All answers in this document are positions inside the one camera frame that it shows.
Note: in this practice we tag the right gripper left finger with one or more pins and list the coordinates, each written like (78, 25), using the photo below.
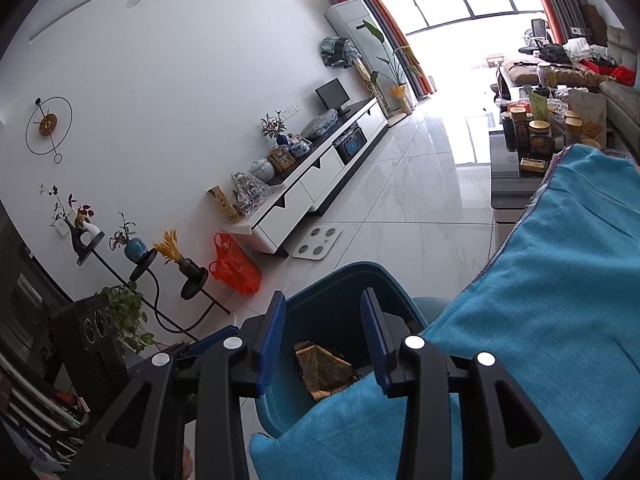
(141, 435)

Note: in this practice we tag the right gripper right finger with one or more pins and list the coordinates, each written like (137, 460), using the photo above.
(470, 410)

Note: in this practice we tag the gold snack wrapper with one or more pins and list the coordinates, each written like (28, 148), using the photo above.
(322, 373)

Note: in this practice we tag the blue trash bin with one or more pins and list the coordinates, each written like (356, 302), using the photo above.
(327, 313)

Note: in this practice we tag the blue floral tablecloth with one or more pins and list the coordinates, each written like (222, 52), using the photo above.
(557, 305)

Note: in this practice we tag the orange plastic bag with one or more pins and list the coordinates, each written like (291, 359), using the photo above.
(233, 266)

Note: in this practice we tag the white tv cabinet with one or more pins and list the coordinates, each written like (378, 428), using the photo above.
(312, 184)

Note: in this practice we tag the cluttered coffee table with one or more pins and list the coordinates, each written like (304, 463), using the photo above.
(521, 149)

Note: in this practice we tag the white bathroom scale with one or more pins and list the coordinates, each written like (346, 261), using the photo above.
(317, 242)

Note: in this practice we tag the black monitor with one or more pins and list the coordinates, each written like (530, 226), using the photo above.
(334, 96)

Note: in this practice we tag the green brown sofa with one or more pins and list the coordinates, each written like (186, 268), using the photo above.
(616, 75)

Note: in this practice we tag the tall green potted plant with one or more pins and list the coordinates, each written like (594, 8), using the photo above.
(394, 73)

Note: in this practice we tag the white floor air conditioner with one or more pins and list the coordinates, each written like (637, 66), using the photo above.
(346, 18)

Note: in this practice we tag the round wall clock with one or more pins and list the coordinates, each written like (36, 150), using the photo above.
(48, 127)

